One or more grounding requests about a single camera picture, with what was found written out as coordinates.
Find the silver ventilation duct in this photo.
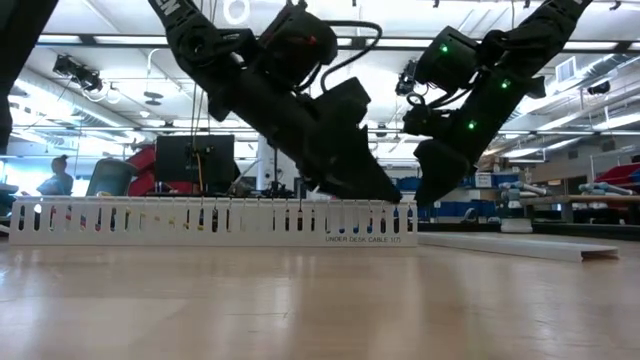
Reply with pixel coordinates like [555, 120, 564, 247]
[514, 52, 640, 132]

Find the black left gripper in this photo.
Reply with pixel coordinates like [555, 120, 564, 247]
[208, 73, 404, 205]

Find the black left camera cable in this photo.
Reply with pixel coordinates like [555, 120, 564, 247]
[319, 20, 384, 94]

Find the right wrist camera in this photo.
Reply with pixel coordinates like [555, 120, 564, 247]
[402, 102, 444, 137]

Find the black aluminium table frame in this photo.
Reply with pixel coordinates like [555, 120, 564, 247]
[417, 221, 640, 242]

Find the person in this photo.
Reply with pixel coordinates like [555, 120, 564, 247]
[37, 154, 75, 197]

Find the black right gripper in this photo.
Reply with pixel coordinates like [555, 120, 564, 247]
[412, 73, 532, 207]

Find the coloured wire bundle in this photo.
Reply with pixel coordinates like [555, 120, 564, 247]
[48, 207, 72, 232]

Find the white raceway cover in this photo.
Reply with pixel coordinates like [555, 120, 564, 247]
[417, 231, 620, 264]

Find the dark green chair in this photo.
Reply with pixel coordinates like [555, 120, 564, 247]
[85, 158, 140, 198]

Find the red storage bin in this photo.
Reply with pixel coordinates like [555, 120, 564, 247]
[594, 162, 640, 186]

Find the wooden workbench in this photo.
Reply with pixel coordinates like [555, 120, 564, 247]
[519, 193, 640, 207]

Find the black overhead camera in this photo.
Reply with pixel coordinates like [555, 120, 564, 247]
[394, 58, 419, 97]

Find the black right camera cable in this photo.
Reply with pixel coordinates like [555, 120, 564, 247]
[404, 74, 476, 110]

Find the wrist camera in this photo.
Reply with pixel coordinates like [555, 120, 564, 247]
[319, 77, 372, 129]
[402, 102, 444, 137]

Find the grey blue cylinder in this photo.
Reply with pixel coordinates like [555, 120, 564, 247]
[578, 181, 640, 197]
[498, 180, 550, 199]

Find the yellow hanging cable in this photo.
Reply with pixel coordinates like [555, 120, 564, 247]
[195, 152, 206, 194]

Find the white cylindrical tank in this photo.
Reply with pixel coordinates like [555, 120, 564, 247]
[256, 135, 301, 191]

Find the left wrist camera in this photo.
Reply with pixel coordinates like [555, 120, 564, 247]
[319, 77, 372, 129]

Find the white slotted cable raceway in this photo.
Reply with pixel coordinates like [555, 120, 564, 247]
[8, 195, 419, 248]

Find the black camera cable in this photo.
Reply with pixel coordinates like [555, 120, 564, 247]
[404, 74, 476, 110]
[319, 20, 384, 94]

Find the white ring lamp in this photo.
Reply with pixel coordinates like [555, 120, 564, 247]
[222, 0, 251, 26]

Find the black monitor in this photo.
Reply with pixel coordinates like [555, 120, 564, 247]
[155, 133, 236, 197]

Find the white ceiling vent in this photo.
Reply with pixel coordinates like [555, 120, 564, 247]
[555, 55, 579, 84]

